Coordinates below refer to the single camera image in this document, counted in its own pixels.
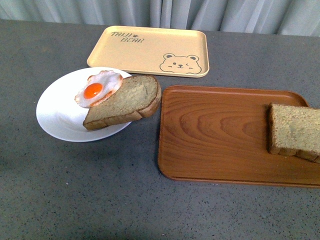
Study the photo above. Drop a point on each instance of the white round plate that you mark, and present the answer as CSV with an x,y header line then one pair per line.
x,y
60,116

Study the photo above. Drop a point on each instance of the bread slice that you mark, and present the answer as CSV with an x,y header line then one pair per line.
x,y
294,131
138,97

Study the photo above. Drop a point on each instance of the brown wooden tray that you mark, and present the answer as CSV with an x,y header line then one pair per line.
x,y
220,135

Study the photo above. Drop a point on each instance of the fake fried egg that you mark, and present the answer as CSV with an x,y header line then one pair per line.
x,y
99,87

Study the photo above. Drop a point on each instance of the yellow bear tray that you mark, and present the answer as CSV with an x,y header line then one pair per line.
x,y
155,51

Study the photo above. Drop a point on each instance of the grey curtain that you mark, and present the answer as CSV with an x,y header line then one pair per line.
x,y
281,17

